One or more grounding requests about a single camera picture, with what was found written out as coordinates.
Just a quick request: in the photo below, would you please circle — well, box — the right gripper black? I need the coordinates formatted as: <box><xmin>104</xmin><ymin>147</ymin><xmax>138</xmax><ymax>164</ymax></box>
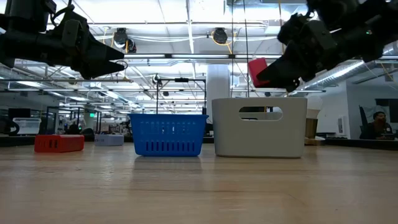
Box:
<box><xmin>256</xmin><ymin>14</ymin><xmax>343</xmax><ymax>93</ymax></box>

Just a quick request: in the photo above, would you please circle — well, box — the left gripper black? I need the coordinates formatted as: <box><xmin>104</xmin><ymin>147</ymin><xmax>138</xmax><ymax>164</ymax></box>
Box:
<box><xmin>40</xmin><ymin>12</ymin><xmax>126</xmax><ymax>80</ymax></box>

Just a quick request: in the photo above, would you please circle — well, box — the coral red plug adapter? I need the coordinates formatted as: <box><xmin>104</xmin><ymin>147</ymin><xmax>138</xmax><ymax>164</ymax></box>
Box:
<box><xmin>248</xmin><ymin>57</ymin><xmax>272</xmax><ymax>89</ymax></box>

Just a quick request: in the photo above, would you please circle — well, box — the light blue rectangular box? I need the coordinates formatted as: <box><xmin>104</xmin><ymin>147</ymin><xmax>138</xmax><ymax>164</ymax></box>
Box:
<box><xmin>94</xmin><ymin>133</ymin><xmax>125</xmax><ymax>147</ymax></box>

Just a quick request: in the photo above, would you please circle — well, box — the red slotted rectangular box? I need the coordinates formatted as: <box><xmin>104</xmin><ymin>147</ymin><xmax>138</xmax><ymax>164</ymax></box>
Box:
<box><xmin>34</xmin><ymin>134</ymin><xmax>85</xmax><ymax>154</ymax></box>

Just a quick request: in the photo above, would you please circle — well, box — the white plastic bin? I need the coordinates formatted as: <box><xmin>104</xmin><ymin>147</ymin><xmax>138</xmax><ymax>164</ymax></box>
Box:
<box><xmin>211</xmin><ymin>97</ymin><xmax>308</xmax><ymax>159</ymax></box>

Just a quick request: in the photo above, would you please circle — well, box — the long ceiling light bar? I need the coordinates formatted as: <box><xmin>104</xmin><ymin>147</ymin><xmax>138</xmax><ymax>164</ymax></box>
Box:
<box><xmin>123</xmin><ymin>53</ymin><xmax>282</xmax><ymax>60</ymax></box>

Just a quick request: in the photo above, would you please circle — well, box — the black monitor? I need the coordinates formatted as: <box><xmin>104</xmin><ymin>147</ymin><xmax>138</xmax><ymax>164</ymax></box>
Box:
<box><xmin>7</xmin><ymin>108</ymin><xmax>32</xmax><ymax>119</ymax></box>

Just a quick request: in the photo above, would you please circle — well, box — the clear plastic tub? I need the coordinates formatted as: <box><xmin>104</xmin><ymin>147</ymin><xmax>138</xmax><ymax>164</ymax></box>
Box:
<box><xmin>12</xmin><ymin>117</ymin><xmax>42</xmax><ymax>136</ymax></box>

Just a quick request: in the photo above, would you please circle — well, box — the blue slotted plastic basket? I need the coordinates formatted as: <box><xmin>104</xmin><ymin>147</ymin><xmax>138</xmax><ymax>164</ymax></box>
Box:
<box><xmin>128</xmin><ymin>113</ymin><xmax>209</xmax><ymax>157</ymax></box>

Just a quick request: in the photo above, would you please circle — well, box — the person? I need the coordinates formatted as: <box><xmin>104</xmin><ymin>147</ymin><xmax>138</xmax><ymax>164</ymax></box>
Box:
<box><xmin>359</xmin><ymin>111</ymin><xmax>395</xmax><ymax>141</ymax></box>

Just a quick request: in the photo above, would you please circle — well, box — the black ceiling cable reel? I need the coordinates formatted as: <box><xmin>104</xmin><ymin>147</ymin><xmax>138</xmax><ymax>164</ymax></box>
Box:
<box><xmin>212</xmin><ymin>27</ymin><xmax>230</xmax><ymax>45</ymax></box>
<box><xmin>113</xmin><ymin>27</ymin><xmax>137</xmax><ymax>54</ymax></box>

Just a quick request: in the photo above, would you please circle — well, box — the silver ventilation duct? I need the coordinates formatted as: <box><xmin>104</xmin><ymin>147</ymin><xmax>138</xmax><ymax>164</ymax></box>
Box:
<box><xmin>303</xmin><ymin>46</ymin><xmax>398</xmax><ymax>91</ymax></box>

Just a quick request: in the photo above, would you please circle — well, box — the black background rig frame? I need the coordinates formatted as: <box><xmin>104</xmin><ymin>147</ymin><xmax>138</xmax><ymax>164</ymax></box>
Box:
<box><xmin>155</xmin><ymin>77</ymin><xmax>208</xmax><ymax>115</ymax></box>

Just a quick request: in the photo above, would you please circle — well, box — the black aluminium table frame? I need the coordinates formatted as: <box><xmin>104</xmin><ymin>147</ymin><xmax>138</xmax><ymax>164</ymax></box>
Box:
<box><xmin>0</xmin><ymin>135</ymin><xmax>398</xmax><ymax>152</ymax></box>

